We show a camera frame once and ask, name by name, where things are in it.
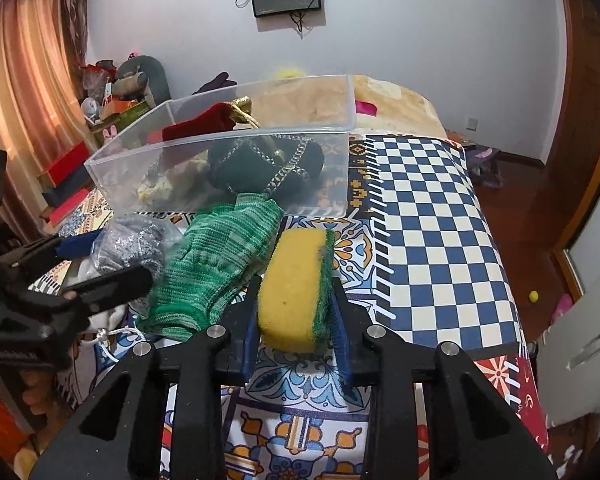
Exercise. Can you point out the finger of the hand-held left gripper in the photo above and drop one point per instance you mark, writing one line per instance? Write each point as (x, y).
(75, 246)
(115, 287)

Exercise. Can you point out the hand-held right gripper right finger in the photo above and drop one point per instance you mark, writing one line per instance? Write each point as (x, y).
(338, 332)

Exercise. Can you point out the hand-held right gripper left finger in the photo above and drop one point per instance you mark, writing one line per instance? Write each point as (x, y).
(250, 330)

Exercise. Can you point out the grey knit cloth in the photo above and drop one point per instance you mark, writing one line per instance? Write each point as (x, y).
(130, 247)

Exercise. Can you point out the yellow and green sponge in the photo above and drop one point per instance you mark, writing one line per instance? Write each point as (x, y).
(292, 290)

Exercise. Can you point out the green knit glove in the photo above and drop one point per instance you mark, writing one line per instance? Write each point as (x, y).
(215, 265)

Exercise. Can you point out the clear plastic container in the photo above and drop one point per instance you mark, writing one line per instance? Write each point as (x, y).
(230, 160)

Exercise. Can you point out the red gift box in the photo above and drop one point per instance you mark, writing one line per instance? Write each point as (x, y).
(67, 162)

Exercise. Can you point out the patterned tablecloth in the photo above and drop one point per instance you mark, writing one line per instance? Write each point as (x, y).
(420, 270)

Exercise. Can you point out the yellowish crumpled cloth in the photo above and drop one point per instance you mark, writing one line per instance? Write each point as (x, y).
(162, 185)

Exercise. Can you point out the orange curtain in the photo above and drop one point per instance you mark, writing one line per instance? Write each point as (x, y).
(25, 90)

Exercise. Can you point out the black patterned fabric ball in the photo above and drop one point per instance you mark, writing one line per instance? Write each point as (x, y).
(265, 165)

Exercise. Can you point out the red velvet pouch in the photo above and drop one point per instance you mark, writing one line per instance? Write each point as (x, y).
(197, 125)

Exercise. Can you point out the grey plush toy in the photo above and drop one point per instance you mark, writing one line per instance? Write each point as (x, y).
(147, 77)

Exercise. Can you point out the yellow ball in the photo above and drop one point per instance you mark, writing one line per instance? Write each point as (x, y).
(533, 296)

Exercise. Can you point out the purple glove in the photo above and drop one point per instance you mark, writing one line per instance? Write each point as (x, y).
(212, 82)

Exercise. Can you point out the beige blanket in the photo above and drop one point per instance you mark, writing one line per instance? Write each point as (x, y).
(380, 105)

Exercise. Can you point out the white cabinet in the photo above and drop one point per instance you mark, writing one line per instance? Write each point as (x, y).
(580, 355)

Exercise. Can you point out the wooden door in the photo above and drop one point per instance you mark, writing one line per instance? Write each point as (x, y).
(587, 110)

